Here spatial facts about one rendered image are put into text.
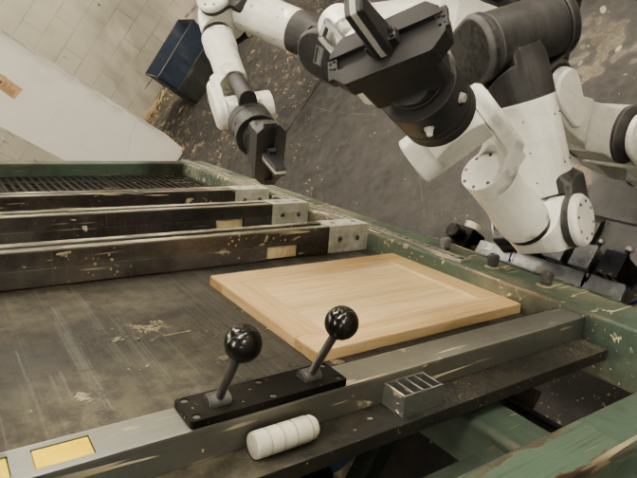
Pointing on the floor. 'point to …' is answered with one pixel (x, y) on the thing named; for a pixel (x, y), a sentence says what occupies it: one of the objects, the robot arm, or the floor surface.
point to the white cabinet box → (71, 113)
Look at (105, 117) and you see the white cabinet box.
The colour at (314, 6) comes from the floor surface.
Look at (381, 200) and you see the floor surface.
